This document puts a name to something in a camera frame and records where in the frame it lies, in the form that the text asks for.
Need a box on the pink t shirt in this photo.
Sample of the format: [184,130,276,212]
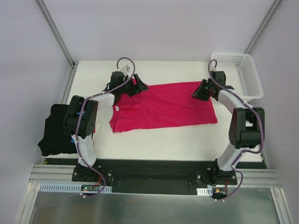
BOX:
[109,81,218,133]

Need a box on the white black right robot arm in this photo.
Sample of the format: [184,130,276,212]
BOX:
[191,71,265,184]

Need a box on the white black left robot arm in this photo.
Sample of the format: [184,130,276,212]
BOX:
[63,71,149,182]

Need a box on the white perforated plastic basket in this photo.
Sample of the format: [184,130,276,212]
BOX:
[211,52,263,102]

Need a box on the black folded t shirt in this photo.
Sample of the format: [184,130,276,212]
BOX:
[38,104,77,156]

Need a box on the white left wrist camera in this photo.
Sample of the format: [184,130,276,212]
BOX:
[117,65,131,76]

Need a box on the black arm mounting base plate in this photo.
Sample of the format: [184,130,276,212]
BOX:
[45,157,239,194]

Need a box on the white slotted cable duct right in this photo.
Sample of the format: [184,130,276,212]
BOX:
[196,188,213,196]

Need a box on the white slotted cable duct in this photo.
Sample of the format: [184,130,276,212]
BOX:
[39,183,112,194]
[196,188,213,196]

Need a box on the white slotted cable duct left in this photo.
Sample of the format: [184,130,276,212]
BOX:
[39,183,112,194]

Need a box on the aluminium frame rail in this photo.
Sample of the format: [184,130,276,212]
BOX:
[29,164,78,182]

